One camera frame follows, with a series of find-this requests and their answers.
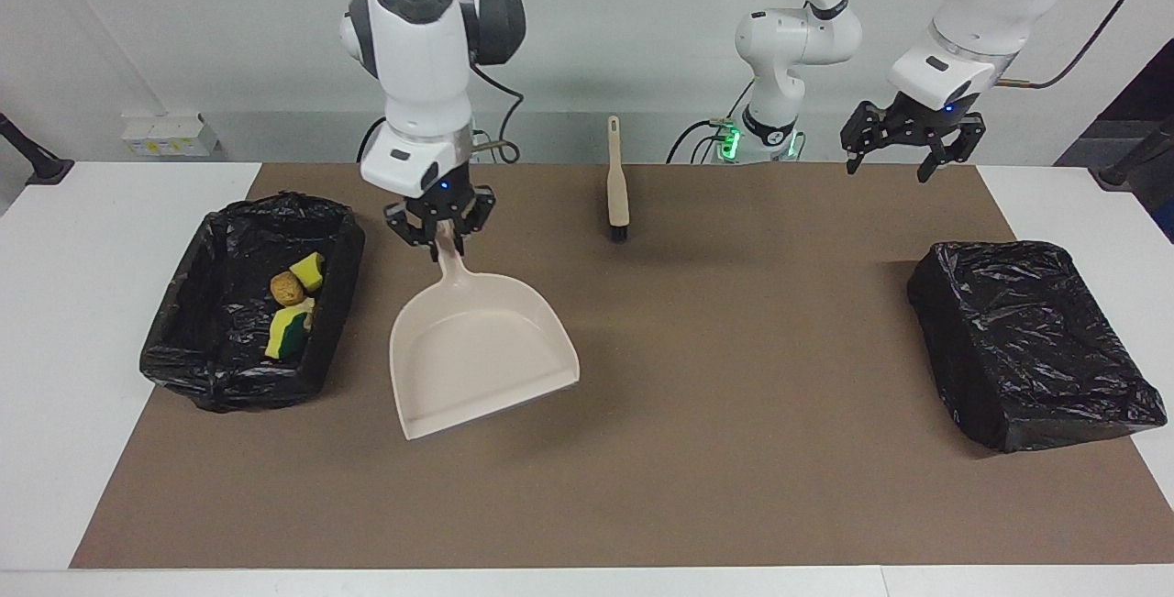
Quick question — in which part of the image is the beige plastic dustpan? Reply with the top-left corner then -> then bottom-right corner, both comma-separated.
389,221 -> 581,441

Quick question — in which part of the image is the yellow wedge sponge piece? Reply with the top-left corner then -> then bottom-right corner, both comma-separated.
289,251 -> 327,293

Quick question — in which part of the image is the beige hand brush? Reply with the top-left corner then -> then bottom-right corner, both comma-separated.
605,116 -> 632,243

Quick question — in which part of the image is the green and yellow sponge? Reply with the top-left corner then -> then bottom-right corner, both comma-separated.
264,306 -> 311,361

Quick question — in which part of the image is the bin with black plastic bag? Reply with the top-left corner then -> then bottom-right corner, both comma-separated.
906,240 -> 1168,454
138,192 -> 367,413

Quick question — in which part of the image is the black stand foot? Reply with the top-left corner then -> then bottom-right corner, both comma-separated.
1089,116 -> 1174,193
0,111 -> 76,187

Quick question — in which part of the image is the brown table mat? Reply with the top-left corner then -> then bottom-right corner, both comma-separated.
69,162 -> 1174,570

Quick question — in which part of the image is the black right base cable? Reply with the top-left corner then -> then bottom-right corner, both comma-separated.
356,115 -> 388,164

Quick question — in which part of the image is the black base cable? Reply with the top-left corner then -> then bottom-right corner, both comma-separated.
667,118 -> 737,164
356,115 -> 388,164

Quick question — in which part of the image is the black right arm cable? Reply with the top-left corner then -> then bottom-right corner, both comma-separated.
303,0 -> 526,164

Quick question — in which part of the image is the black left base cable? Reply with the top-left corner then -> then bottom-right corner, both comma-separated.
667,118 -> 737,164

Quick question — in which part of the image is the white wall socket box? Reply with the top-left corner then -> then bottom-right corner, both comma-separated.
121,114 -> 224,158

